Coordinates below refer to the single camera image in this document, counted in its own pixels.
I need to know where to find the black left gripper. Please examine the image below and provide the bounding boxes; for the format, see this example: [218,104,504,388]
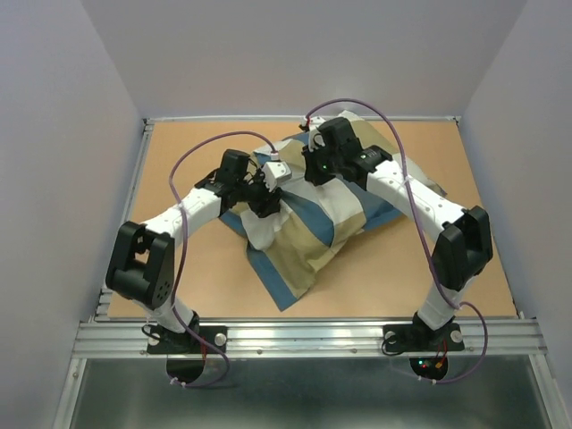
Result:
[235,166,282,218]

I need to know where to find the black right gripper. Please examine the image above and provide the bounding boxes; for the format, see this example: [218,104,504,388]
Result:
[300,139,341,188]

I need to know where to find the blue beige white plaid pillowcase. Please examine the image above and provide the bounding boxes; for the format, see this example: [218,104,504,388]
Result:
[221,108,448,313]

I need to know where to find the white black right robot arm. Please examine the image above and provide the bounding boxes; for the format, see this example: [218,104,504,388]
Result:
[302,117,493,349]

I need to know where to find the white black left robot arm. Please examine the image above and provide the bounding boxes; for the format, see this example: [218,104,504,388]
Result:
[105,149,291,352]

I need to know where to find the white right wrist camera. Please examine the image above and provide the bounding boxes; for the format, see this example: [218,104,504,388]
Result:
[299,116,326,152]

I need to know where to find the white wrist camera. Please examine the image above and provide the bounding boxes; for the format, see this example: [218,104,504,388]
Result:
[299,116,326,152]
[261,161,292,191]

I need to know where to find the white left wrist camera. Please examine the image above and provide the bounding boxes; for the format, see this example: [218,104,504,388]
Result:
[261,161,292,191]

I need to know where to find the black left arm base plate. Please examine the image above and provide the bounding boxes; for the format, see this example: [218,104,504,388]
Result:
[141,324,228,356]

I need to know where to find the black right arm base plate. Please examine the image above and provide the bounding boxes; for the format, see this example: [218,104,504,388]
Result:
[383,323,465,354]

